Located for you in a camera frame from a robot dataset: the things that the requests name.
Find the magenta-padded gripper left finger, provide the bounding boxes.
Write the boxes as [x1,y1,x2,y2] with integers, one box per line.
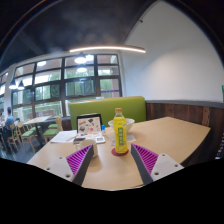
[44,143,95,187]

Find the small black box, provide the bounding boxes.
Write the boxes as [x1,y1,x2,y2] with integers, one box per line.
[72,136,86,145]

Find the person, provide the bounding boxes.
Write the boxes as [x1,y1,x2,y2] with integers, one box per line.
[2,106,16,134]

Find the white bowl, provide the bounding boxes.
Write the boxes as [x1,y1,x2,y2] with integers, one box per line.
[107,117,136,133]

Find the light wooden dining table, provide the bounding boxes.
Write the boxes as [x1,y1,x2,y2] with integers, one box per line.
[23,115,52,146]

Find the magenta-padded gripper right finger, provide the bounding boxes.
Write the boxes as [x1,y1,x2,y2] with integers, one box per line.
[129,143,185,186]

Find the wooden chairs with green seats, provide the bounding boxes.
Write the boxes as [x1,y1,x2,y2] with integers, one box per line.
[6,114,64,153]

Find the green upholstered bench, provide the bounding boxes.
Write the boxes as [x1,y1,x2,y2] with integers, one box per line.
[69,96,147,130]

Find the black-framed tablet with pictures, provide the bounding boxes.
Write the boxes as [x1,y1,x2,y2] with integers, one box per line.
[76,113,104,136]

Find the white paper sheet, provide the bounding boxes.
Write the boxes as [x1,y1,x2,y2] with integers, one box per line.
[49,129,78,144]

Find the yellow drink bottle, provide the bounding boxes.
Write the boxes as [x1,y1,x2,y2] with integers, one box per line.
[112,107,129,155]

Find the flat round red coaster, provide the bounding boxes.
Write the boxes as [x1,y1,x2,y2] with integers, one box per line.
[110,147,130,157]

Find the black-framed window wall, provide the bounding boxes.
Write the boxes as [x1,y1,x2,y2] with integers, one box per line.
[0,53,123,119]

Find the curved linear ceiling light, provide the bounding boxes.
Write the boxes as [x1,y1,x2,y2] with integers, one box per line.
[68,45,147,54]

